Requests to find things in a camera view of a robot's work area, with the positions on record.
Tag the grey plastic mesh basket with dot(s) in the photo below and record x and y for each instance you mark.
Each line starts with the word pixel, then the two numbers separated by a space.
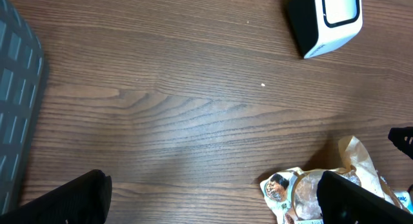
pixel 24 72

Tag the white barcode scanner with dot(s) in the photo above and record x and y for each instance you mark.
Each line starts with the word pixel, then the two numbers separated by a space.
pixel 323 26

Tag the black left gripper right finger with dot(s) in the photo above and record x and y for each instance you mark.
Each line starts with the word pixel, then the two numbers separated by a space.
pixel 343 202

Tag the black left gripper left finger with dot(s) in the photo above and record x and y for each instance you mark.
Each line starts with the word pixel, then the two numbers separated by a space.
pixel 84 200

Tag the teal tissue pack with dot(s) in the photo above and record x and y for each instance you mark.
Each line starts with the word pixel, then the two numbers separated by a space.
pixel 405 199

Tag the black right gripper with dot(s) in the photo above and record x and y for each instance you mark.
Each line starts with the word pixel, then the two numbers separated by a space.
pixel 402 140

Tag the brown Pantree snack pouch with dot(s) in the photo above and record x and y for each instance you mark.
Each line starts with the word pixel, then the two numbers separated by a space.
pixel 291 194

